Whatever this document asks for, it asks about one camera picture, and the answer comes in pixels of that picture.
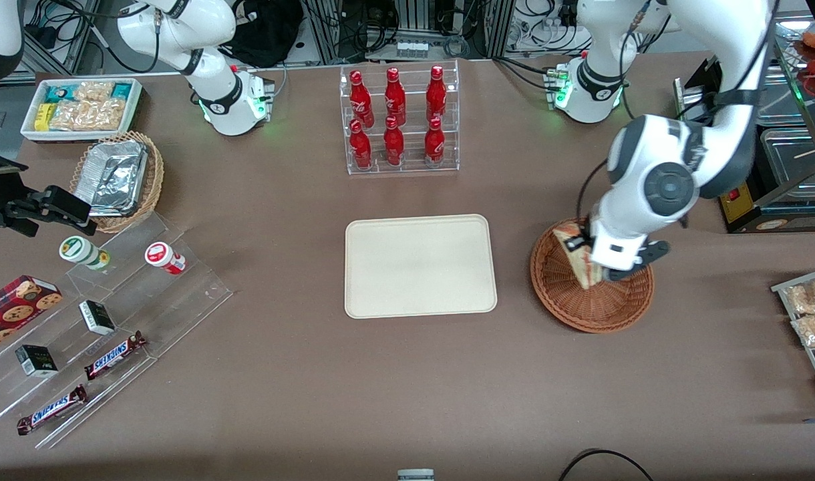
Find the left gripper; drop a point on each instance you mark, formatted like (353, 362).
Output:
(586, 233)

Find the triangular sandwich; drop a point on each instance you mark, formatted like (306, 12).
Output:
(583, 272)

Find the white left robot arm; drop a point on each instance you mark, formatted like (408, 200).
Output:
(668, 180)

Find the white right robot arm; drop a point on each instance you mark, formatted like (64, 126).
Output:
(174, 33)

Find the brown wicker basket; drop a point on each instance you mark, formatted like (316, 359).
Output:
(581, 310)

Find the light wicker basket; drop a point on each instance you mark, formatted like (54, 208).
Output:
(155, 180)

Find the cream plastic tray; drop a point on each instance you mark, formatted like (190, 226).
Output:
(421, 267)

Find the metal snack tray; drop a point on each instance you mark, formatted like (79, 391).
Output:
(781, 288)

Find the green lid cup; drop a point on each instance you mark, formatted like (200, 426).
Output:
(80, 250)

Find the stacked foil containers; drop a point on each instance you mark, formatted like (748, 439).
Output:
(110, 177)

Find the red cookie box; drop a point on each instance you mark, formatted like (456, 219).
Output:
(13, 307)

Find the yellow snack packet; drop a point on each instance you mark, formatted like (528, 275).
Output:
(43, 117)

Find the large cracker bag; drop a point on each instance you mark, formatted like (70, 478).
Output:
(87, 115)

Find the small black box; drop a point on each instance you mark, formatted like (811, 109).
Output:
(37, 361)
(97, 317)

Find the teal snack packet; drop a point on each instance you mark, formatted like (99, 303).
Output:
(121, 90)
(59, 93)

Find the red lid cup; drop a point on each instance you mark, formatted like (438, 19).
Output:
(161, 256)

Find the small cracker bag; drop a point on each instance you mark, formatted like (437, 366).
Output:
(93, 91)

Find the white snack bin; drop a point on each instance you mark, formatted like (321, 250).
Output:
(135, 107)

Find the snickers bar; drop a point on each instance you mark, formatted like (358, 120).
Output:
(52, 409)
(113, 355)

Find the clear acrylic stepped display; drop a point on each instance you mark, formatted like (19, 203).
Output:
(180, 294)

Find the red cola bottle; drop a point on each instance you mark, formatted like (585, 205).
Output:
(395, 93)
(361, 147)
(434, 143)
(436, 90)
(394, 143)
(361, 97)

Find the clear acrylic bottle rack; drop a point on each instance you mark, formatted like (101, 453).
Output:
(415, 137)

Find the steel food pan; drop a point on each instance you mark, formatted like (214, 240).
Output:
(791, 160)

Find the grey power strip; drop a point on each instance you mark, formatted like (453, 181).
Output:
(412, 49)

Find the small grey object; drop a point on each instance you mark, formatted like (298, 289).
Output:
(415, 475)

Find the black bag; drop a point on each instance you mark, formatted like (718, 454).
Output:
(264, 33)

